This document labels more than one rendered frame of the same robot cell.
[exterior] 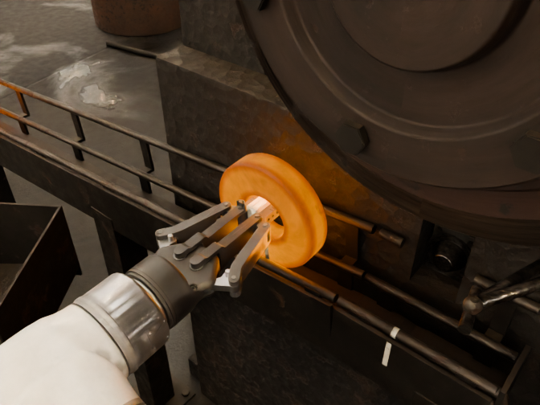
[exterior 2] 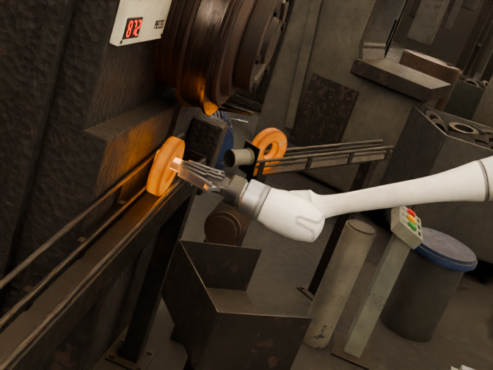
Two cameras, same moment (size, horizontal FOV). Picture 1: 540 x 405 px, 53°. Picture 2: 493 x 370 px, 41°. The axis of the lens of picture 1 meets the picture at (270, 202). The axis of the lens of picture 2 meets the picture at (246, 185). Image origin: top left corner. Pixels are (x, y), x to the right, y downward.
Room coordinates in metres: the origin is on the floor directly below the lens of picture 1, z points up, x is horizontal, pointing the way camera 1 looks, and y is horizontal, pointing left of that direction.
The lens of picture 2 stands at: (1.23, 1.41, 1.33)
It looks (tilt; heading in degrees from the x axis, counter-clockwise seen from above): 19 degrees down; 237
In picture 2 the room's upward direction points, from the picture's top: 20 degrees clockwise
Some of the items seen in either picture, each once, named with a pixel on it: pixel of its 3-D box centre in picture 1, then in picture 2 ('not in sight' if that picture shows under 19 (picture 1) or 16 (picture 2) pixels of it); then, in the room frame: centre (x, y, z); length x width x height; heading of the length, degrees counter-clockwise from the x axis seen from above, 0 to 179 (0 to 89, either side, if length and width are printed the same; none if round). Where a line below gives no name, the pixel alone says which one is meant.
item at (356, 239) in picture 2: not in sight; (336, 285); (-0.44, -0.28, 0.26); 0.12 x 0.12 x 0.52
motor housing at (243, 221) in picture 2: not in sight; (211, 271); (0.09, -0.32, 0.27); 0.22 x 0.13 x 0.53; 50
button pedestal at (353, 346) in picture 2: not in sight; (381, 285); (-0.59, -0.21, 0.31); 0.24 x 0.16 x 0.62; 50
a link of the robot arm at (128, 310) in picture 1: (124, 321); (252, 198); (0.36, 0.15, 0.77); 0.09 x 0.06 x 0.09; 50
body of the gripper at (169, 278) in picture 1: (177, 277); (225, 186); (0.41, 0.10, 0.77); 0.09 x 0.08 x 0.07; 141
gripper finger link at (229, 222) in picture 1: (212, 237); (199, 176); (0.47, 0.07, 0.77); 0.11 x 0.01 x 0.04; 142
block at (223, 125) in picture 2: not in sight; (199, 154); (0.27, -0.35, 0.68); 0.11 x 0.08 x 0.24; 140
